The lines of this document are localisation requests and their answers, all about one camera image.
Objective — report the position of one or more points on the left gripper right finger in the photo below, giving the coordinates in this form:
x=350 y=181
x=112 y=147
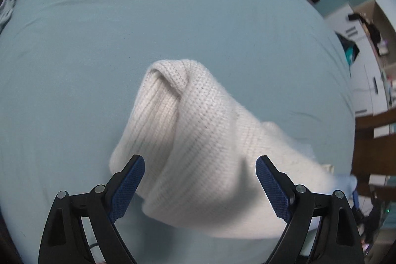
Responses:
x=320 y=228

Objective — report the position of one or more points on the white knitted sweater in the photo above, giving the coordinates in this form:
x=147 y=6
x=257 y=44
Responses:
x=200 y=148

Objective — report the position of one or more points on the white shelving unit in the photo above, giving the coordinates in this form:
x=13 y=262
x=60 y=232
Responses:
x=371 y=26

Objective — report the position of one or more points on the light blue bed sheet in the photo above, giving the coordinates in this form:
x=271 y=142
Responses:
x=70 y=70

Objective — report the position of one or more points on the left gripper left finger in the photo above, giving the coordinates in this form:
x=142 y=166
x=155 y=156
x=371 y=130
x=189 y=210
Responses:
x=64 y=240

